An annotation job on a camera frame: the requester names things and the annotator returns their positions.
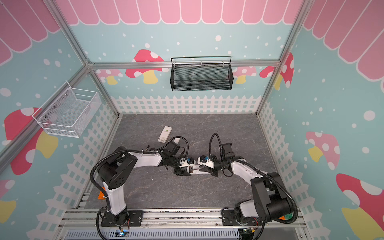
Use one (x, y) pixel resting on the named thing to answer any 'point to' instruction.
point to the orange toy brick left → (101, 194)
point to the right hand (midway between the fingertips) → (201, 166)
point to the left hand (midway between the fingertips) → (189, 170)
